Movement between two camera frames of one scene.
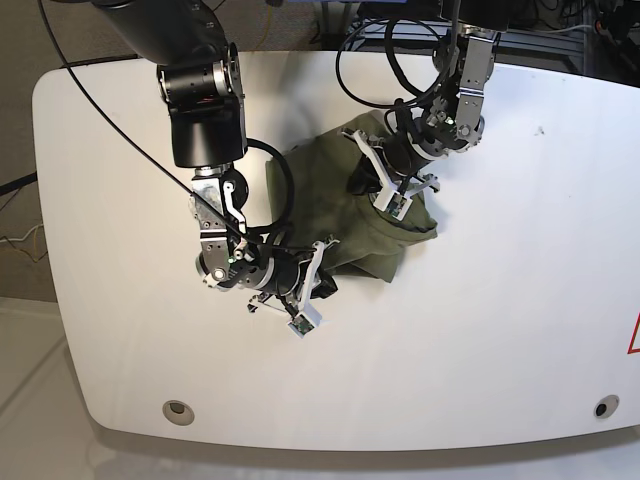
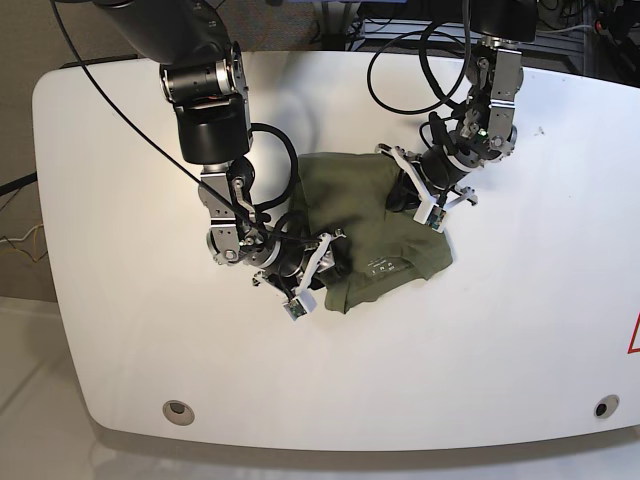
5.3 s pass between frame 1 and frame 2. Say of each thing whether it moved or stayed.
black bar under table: stayed
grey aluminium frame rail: stayed
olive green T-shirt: moved
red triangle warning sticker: stayed
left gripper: moved
